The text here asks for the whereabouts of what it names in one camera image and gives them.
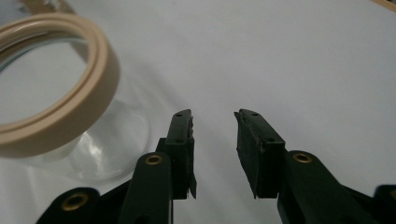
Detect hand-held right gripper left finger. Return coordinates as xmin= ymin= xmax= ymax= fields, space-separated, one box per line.
xmin=119 ymin=108 xmax=198 ymax=224

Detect clear glass jar beige rim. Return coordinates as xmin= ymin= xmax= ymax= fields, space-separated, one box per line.
xmin=0 ymin=12 xmax=150 ymax=183

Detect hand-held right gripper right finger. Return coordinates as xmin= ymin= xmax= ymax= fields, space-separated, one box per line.
xmin=233 ymin=108 xmax=379 ymax=224

